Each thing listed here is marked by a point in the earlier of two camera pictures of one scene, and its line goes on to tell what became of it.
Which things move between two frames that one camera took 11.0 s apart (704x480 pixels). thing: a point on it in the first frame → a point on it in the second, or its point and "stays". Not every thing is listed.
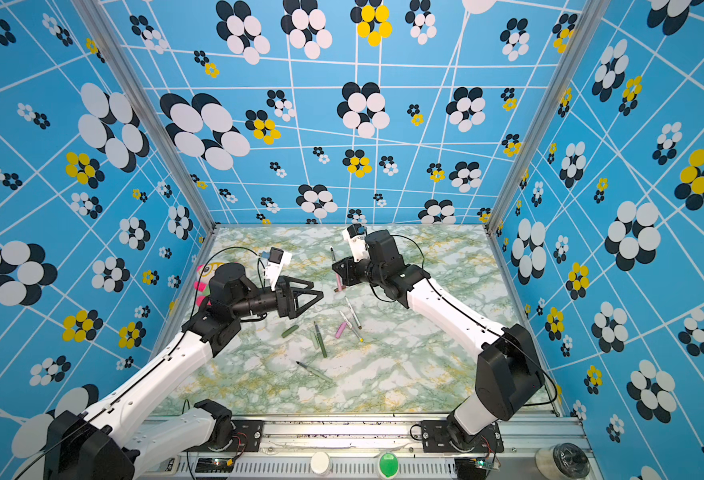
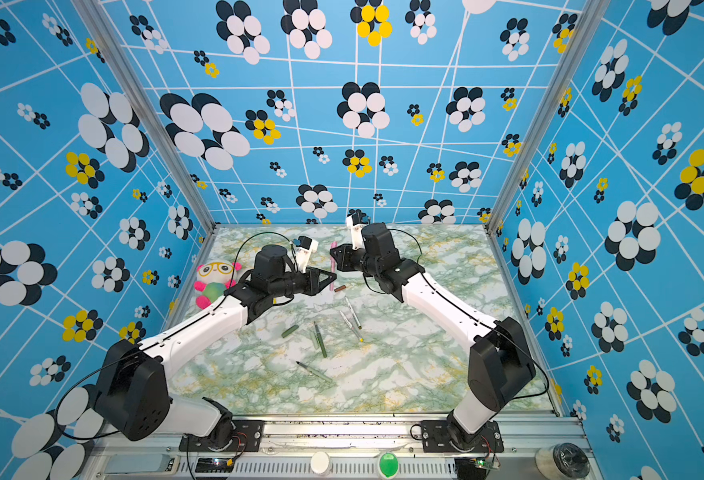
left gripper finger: (298, 310) → (318, 286)
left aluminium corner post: (96, 20) stays
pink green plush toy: (204, 273) stays
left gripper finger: (283, 284) → (313, 273)
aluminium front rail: (353, 449) stays
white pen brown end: (358, 325) stays
